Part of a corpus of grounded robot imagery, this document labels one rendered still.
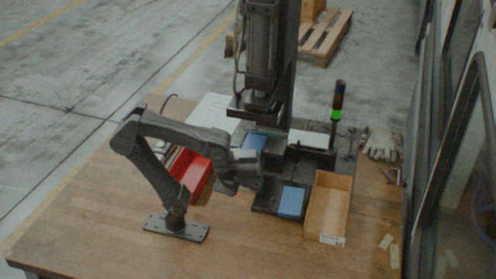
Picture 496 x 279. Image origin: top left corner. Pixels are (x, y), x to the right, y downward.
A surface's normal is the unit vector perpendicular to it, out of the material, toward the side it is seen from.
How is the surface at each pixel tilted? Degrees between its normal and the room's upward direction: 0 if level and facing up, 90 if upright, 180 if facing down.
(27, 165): 0
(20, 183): 0
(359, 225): 0
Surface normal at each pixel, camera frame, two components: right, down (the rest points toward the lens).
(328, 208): 0.02, -0.80
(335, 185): -0.27, 0.57
